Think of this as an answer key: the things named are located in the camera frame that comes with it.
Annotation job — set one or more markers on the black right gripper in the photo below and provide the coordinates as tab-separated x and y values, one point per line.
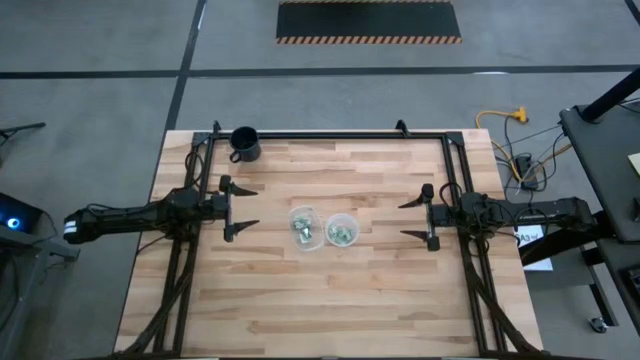
440	215

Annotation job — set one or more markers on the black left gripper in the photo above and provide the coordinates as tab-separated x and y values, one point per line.
219	207

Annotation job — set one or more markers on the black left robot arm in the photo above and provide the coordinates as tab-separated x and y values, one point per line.
125	217

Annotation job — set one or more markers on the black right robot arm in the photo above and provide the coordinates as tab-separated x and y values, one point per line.
550	215

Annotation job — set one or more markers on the black mug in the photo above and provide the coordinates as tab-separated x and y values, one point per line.
245	142

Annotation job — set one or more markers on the round clear plastic container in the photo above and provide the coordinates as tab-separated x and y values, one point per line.
342	218

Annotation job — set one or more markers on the rectangular clear plastic container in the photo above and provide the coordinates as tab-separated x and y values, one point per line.
314	244

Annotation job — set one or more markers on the white paper sheet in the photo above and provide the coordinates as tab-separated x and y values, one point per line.
530	235

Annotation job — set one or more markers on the black power strip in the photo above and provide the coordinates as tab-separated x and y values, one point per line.
526	172

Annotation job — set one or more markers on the black equipment stand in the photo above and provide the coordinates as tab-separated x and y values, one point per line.
560	242

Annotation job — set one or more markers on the black desk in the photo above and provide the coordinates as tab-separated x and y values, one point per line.
605	165

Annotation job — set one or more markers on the grey side table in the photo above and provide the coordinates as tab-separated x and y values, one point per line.
45	250

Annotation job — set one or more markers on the black hazard-striped floor mat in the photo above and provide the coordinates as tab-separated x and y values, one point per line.
367	20

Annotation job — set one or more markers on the caster wheel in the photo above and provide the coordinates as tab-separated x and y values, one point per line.
597	325

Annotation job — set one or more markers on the computer with blue light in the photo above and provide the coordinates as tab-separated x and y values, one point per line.
15	215

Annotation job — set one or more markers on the black pole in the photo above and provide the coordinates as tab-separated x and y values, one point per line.
610	95

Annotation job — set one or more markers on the black tripod leg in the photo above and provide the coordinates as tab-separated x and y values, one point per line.
22	129

